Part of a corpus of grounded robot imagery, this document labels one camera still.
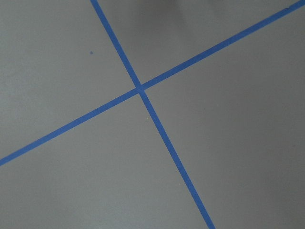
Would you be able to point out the blue tape line crosswise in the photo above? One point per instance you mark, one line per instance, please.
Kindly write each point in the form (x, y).
(153, 82)

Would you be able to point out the blue tape line lengthwise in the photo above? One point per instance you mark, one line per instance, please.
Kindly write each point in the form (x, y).
(141, 91)

